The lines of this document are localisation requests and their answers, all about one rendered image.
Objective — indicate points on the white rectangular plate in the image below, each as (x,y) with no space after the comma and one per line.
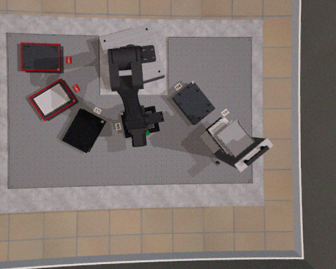
(52,99)

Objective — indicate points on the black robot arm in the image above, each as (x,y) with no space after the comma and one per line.
(129,58)

